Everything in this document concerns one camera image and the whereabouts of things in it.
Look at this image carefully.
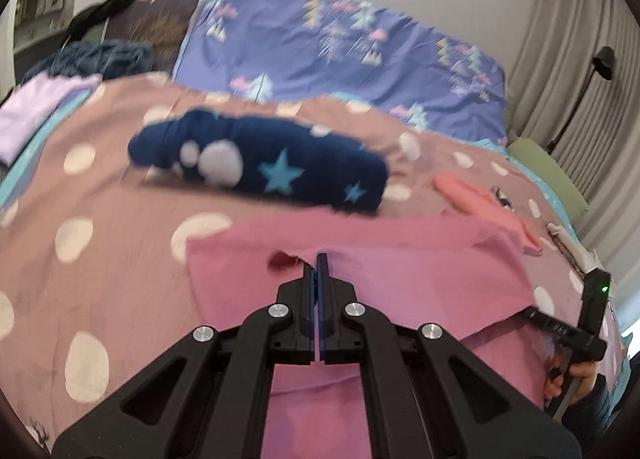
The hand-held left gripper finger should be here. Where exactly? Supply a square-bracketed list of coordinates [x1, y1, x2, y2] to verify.
[52, 263, 321, 459]
[318, 253, 584, 459]

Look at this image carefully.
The pink garment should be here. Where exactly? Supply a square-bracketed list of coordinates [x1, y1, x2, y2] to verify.
[186, 216, 551, 459]

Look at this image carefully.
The salmon garment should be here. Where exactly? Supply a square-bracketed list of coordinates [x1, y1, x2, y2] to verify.
[432, 173, 544, 256]

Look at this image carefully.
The person's right forearm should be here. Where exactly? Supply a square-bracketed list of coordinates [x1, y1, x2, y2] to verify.
[565, 374, 640, 435]

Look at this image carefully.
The person's right hand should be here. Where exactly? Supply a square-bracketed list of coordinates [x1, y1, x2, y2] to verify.
[542, 356, 602, 403]

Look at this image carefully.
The navy star print garment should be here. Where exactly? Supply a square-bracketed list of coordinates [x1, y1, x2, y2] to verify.
[127, 109, 391, 214]

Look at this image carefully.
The green pillow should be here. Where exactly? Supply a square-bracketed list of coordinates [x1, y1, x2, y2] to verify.
[507, 136, 588, 220]

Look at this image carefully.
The purple printed bed sheet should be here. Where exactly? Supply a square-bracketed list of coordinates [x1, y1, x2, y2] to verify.
[172, 0, 506, 144]

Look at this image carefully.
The black floor lamp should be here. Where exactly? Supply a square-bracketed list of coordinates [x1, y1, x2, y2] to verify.
[545, 46, 617, 154]

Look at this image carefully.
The beige curtain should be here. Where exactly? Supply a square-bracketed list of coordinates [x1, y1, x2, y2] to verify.
[505, 0, 640, 360]

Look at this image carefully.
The dark brown pillow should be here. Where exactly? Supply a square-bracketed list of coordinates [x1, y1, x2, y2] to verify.
[105, 0, 203, 72]

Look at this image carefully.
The teal knit blanket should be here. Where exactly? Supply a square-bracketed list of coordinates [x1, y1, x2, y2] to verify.
[22, 39, 156, 84]

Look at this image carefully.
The lavender cloth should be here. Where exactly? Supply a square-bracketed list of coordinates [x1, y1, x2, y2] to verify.
[0, 74, 103, 164]

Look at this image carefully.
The black cloth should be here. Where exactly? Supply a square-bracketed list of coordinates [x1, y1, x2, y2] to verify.
[65, 0, 156, 40]

